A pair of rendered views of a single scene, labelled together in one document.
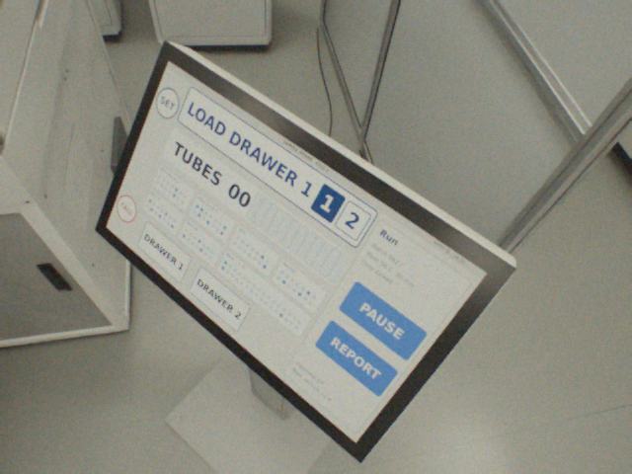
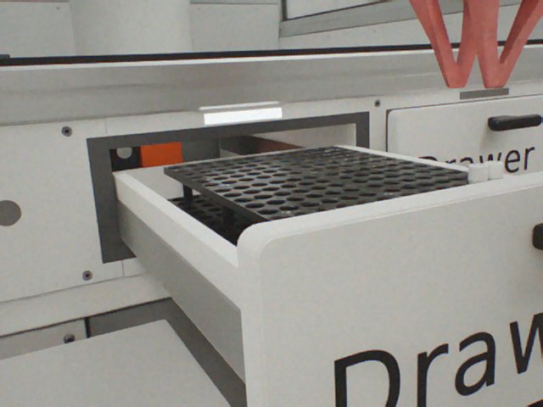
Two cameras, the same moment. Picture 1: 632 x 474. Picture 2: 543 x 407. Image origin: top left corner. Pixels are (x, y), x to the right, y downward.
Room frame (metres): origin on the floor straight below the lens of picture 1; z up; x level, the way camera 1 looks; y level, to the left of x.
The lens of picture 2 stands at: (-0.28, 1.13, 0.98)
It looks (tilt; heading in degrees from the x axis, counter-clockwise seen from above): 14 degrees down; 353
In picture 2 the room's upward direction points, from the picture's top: 3 degrees counter-clockwise
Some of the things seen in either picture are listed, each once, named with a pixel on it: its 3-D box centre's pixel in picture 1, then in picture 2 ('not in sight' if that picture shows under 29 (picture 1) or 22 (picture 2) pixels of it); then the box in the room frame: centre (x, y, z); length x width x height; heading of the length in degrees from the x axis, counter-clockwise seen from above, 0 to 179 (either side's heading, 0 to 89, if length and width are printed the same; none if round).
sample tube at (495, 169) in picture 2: not in sight; (492, 195); (0.07, 0.94, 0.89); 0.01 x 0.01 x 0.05
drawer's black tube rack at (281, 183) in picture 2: not in sight; (315, 212); (0.14, 1.05, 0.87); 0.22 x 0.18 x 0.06; 20
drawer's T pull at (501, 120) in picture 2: not in sight; (507, 121); (0.33, 0.79, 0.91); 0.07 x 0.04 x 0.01; 110
